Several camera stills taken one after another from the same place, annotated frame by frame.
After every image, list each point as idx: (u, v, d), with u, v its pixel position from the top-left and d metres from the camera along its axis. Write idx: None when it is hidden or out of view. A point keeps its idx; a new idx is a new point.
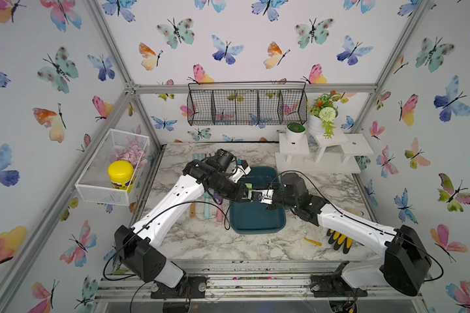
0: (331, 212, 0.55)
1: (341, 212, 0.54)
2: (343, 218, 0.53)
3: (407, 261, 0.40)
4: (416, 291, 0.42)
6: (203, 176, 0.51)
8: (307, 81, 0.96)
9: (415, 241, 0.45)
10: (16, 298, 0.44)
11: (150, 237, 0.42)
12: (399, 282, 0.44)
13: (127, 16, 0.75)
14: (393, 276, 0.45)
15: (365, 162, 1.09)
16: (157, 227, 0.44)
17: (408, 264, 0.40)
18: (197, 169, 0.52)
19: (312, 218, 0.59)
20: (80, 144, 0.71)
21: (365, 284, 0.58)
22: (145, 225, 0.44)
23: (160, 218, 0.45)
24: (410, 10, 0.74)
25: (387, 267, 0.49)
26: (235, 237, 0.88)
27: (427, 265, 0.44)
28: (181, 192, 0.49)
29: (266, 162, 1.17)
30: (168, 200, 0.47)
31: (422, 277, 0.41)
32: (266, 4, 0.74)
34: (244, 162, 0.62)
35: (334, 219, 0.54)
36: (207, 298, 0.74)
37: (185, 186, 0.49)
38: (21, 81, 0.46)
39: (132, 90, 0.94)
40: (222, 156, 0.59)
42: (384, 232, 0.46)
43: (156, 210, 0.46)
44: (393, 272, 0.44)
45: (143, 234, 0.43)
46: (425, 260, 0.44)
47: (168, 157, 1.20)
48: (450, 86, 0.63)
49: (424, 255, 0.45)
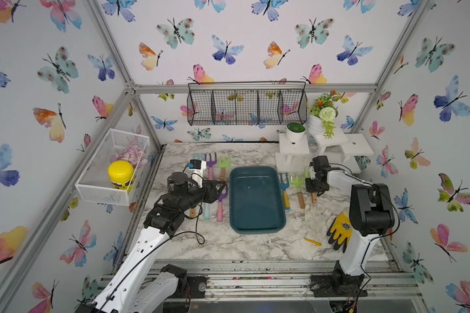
0: (336, 168, 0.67)
1: (343, 170, 0.71)
2: (342, 172, 0.69)
3: (365, 199, 0.53)
4: (363, 227, 0.53)
6: (167, 224, 0.51)
8: (307, 81, 0.96)
9: (386, 196, 0.53)
10: (17, 298, 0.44)
11: (117, 308, 0.39)
12: (355, 220, 0.57)
13: (127, 16, 0.75)
14: (353, 215, 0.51)
15: (365, 162, 1.09)
16: (124, 294, 0.41)
17: (363, 201, 0.53)
18: (159, 219, 0.52)
19: (324, 178, 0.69)
20: (81, 144, 0.71)
21: (354, 261, 0.62)
22: (109, 297, 0.40)
23: (126, 281, 0.42)
24: (410, 10, 0.74)
25: (352, 207, 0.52)
26: (235, 237, 0.88)
27: (386, 216, 0.52)
28: (145, 247, 0.47)
29: (266, 162, 1.17)
30: (131, 260, 0.45)
31: (376, 225, 0.52)
32: (266, 4, 0.74)
34: (195, 163, 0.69)
35: (333, 173, 0.72)
36: (207, 298, 0.74)
37: (148, 240, 0.48)
38: (21, 81, 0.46)
39: (132, 90, 0.94)
40: (172, 186, 0.52)
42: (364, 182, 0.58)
43: (119, 275, 0.43)
44: (352, 209, 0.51)
45: (108, 307, 0.39)
46: (388, 214, 0.53)
47: (168, 156, 1.20)
48: (450, 86, 0.63)
49: (388, 209, 0.52)
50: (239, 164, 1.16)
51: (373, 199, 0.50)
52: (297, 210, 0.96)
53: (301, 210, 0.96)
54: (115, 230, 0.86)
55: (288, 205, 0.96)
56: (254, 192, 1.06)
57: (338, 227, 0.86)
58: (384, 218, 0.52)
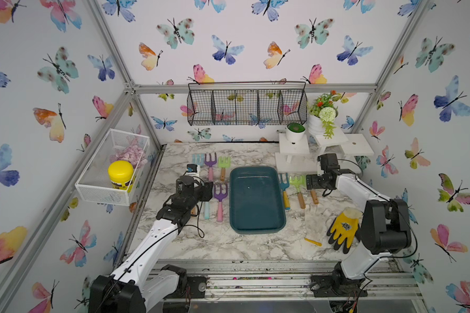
0: (349, 175, 0.64)
1: (355, 177, 0.63)
2: (354, 182, 0.61)
3: (380, 219, 0.47)
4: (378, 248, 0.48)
6: (177, 219, 0.57)
8: (307, 81, 0.96)
9: (404, 216, 0.48)
10: (16, 298, 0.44)
11: (135, 279, 0.42)
12: (367, 237, 0.51)
13: (127, 16, 0.75)
14: (366, 233, 0.52)
15: (365, 162, 1.09)
16: (141, 269, 0.44)
17: (380, 221, 0.47)
18: (170, 214, 0.58)
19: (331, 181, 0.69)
20: (80, 144, 0.71)
21: (359, 270, 0.60)
22: (126, 269, 0.44)
23: (142, 258, 0.46)
24: (410, 10, 0.74)
25: (365, 225, 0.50)
26: (235, 237, 0.88)
27: (403, 237, 0.47)
28: (159, 233, 0.52)
29: (266, 162, 1.17)
30: (145, 242, 0.50)
31: (391, 245, 0.47)
32: (266, 4, 0.74)
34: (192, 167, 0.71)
35: (344, 178, 0.65)
36: (207, 298, 0.74)
37: (162, 227, 0.54)
38: (21, 81, 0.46)
39: (132, 90, 0.94)
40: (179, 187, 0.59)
42: (379, 195, 0.52)
43: (135, 253, 0.47)
44: (366, 228, 0.52)
45: (125, 278, 0.42)
46: (404, 234, 0.48)
47: (168, 156, 1.20)
48: (450, 86, 0.63)
49: (405, 230, 0.48)
50: (239, 164, 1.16)
51: (388, 216, 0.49)
52: (297, 210, 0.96)
53: (301, 210, 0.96)
54: (115, 230, 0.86)
55: (288, 206, 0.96)
56: (254, 192, 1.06)
57: (338, 227, 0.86)
58: (401, 238, 0.47)
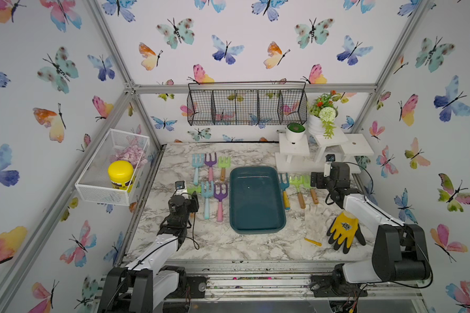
0: (358, 196, 0.61)
1: (364, 198, 0.60)
2: (363, 203, 0.57)
3: (395, 246, 0.43)
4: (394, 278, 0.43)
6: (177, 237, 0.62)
8: (306, 81, 0.95)
9: (420, 242, 0.44)
10: (16, 298, 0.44)
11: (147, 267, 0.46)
12: (382, 265, 0.47)
13: (127, 16, 0.75)
14: (380, 261, 0.47)
15: (365, 162, 1.09)
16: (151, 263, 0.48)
17: (394, 248, 0.43)
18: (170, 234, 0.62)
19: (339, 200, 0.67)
20: (81, 144, 0.71)
21: (360, 280, 0.59)
22: (140, 261, 0.49)
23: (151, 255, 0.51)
24: (410, 10, 0.74)
25: (378, 252, 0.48)
26: (235, 237, 0.88)
27: (420, 267, 0.43)
28: (163, 240, 0.58)
29: (266, 162, 1.17)
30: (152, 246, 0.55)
31: (409, 275, 0.43)
32: (266, 4, 0.74)
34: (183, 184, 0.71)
35: (353, 199, 0.61)
36: (207, 298, 0.74)
37: (164, 238, 0.60)
38: (21, 81, 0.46)
39: (132, 90, 0.94)
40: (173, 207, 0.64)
42: (391, 219, 0.49)
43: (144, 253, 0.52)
44: (380, 255, 0.47)
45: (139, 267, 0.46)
46: (422, 263, 0.44)
47: (168, 156, 1.20)
48: (450, 86, 0.63)
49: (422, 259, 0.43)
50: (239, 164, 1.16)
51: (403, 242, 0.44)
52: (297, 210, 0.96)
53: (301, 210, 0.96)
54: (115, 230, 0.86)
55: (288, 206, 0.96)
56: (254, 192, 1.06)
57: (338, 227, 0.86)
58: (418, 267, 0.43)
